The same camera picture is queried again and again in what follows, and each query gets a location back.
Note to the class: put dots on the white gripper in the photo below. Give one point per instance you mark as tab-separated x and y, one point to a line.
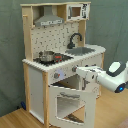
90	74

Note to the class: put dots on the silver toy pot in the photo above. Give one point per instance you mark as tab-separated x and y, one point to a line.
46	56

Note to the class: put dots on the blue object behind kitchen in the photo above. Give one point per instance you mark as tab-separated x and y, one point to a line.
23	105

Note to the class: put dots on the dishwasher door with handle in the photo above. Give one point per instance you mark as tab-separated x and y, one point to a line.
92	87

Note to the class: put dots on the black toy faucet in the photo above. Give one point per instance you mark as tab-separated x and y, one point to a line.
73	40

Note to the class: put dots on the white oven door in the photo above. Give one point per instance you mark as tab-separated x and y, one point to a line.
64	101

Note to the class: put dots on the grey range hood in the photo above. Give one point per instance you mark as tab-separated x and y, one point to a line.
48	18

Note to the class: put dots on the left stove knob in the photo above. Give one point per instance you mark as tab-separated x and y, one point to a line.
56	75

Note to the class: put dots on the black toy stovetop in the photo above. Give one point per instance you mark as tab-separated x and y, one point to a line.
58	58

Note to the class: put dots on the wooden toy kitchen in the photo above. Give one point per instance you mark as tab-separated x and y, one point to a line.
38	78

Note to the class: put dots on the grey toy sink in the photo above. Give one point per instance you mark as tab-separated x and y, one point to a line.
79	51

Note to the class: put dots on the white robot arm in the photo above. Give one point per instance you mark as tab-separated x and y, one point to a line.
115	78

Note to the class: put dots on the toy microwave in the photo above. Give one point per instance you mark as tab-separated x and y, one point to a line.
77	11

